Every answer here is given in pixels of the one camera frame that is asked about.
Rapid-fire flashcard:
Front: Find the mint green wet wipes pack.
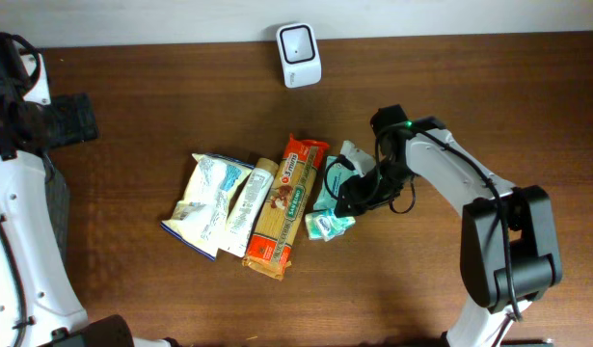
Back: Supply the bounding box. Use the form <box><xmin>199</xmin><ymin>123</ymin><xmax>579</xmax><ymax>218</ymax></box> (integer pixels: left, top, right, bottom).
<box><xmin>313</xmin><ymin>156</ymin><xmax>355</xmax><ymax>211</ymax></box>

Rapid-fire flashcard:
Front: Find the small teal tissue pack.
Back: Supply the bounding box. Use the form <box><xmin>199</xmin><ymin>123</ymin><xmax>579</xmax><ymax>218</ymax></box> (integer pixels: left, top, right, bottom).
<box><xmin>305</xmin><ymin>209</ymin><xmax>356</xmax><ymax>242</ymax></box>

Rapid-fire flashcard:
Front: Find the red spaghetti packet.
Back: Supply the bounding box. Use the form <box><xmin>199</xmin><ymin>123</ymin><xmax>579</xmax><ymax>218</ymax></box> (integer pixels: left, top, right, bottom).
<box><xmin>243</xmin><ymin>137</ymin><xmax>329</xmax><ymax>280</ymax></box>

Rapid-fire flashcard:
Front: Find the white tube with beige cap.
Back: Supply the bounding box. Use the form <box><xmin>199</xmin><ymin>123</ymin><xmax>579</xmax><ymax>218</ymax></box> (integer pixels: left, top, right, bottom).
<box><xmin>219</xmin><ymin>158</ymin><xmax>279</xmax><ymax>257</ymax></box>

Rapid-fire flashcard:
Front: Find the white blue printed bag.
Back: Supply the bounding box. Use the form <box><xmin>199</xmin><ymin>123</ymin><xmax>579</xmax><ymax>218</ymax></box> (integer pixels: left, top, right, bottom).
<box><xmin>160</xmin><ymin>153</ymin><xmax>254</xmax><ymax>261</ymax></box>

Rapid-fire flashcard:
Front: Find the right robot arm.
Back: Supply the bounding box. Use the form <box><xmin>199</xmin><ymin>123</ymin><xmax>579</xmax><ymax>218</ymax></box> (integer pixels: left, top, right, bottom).
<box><xmin>335</xmin><ymin>105</ymin><xmax>562</xmax><ymax>346</ymax></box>

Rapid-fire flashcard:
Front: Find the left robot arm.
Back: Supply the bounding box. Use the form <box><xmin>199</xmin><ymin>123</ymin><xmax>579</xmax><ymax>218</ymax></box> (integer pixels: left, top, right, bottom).
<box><xmin>0</xmin><ymin>32</ymin><xmax>177</xmax><ymax>346</ymax></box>

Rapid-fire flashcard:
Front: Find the white barcode scanner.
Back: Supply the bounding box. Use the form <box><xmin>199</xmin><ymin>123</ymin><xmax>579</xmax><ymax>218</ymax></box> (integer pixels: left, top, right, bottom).
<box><xmin>276</xmin><ymin>23</ymin><xmax>322</xmax><ymax>89</ymax></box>

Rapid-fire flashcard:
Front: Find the grey plastic mesh basket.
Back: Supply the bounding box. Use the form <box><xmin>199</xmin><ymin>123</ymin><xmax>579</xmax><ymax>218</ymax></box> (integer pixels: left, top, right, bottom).
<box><xmin>42</xmin><ymin>154</ymin><xmax>70</xmax><ymax>262</ymax></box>

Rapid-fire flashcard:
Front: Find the black right camera cable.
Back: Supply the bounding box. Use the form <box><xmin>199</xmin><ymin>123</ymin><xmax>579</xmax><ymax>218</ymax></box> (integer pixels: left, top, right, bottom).
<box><xmin>322</xmin><ymin>153</ymin><xmax>358</xmax><ymax>203</ymax></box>

